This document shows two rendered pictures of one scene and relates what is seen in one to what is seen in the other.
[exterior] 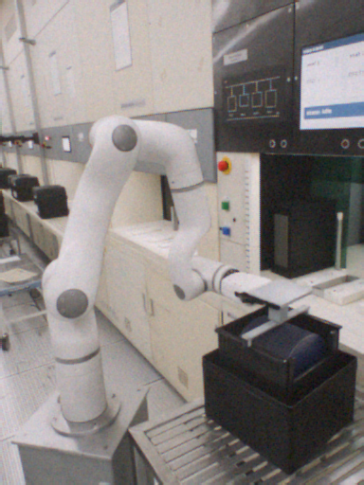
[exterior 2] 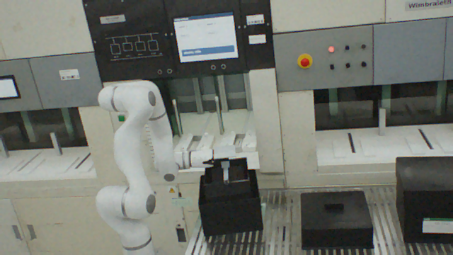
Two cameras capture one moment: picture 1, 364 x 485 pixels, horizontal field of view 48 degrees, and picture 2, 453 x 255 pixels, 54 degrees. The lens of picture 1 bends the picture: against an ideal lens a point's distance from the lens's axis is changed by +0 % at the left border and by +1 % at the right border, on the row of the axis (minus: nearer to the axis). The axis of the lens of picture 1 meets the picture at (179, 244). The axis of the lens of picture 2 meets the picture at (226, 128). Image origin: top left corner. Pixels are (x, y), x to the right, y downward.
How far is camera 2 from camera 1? 127 cm
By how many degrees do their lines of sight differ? 47
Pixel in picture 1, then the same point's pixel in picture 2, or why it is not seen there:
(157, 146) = not seen: hidden behind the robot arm
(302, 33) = (171, 10)
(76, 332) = (141, 225)
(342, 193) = (170, 87)
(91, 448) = not seen: outside the picture
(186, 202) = (163, 123)
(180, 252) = (168, 153)
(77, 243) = (136, 169)
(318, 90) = (189, 40)
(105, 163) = (145, 115)
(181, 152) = (158, 95)
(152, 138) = not seen: hidden behind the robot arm
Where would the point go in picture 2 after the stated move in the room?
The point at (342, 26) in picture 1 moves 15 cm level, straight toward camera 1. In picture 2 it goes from (199, 9) to (214, 10)
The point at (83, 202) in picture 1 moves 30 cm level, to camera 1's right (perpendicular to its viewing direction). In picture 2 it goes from (131, 143) to (185, 114)
